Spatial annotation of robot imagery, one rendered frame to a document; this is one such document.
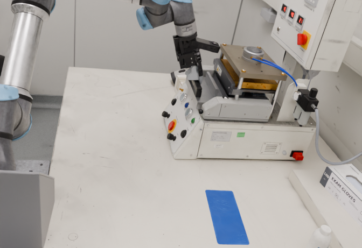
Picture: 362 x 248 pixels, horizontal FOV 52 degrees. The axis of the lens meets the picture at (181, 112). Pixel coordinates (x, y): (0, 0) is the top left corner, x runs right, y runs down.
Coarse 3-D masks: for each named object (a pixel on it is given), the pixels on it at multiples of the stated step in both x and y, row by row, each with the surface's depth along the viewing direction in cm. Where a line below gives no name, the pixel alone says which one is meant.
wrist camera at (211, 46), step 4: (192, 40) 133; (196, 40) 134; (200, 40) 135; (204, 40) 137; (208, 40) 138; (192, 44) 133; (196, 44) 134; (200, 44) 134; (204, 44) 134; (208, 44) 135; (212, 44) 136; (216, 44) 136; (200, 48) 135; (204, 48) 135; (208, 48) 135; (212, 48) 136; (216, 48) 136; (216, 52) 137
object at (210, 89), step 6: (186, 78) 154; (204, 78) 154; (210, 78) 146; (186, 84) 153; (192, 84) 147; (204, 84) 149; (210, 84) 145; (216, 84) 151; (192, 90) 143; (204, 90) 145; (210, 90) 145; (216, 90) 139; (192, 96) 143; (204, 96) 140; (210, 96) 141; (216, 96) 140; (222, 96) 143; (198, 102) 136; (204, 102) 136; (198, 108) 137
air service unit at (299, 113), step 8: (296, 88) 133; (304, 88) 132; (312, 88) 125; (296, 96) 129; (304, 96) 127; (312, 96) 125; (296, 104) 132; (304, 104) 126; (312, 104) 125; (296, 112) 132; (304, 112) 128; (296, 120) 135; (304, 120) 129
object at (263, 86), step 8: (224, 64) 147; (232, 72) 141; (248, 80) 137; (256, 80) 139; (264, 80) 140; (272, 80) 141; (248, 88) 137; (256, 88) 138; (264, 88) 137; (272, 88) 139
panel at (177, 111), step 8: (184, 88) 158; (176, 96) 162; (176, 104) 158; (184, 104) 151; (192, 104) 145; (168, 112) 162; (176, 112) 155; (184, 112) 148; (168, 120) 159; (176, 120) 152; (184, 120) 146; (176, 128) 149; (184, 128) 143; (192, 128) 137; (176, 136) 146; (184, 136) 139; (176, 144) 143
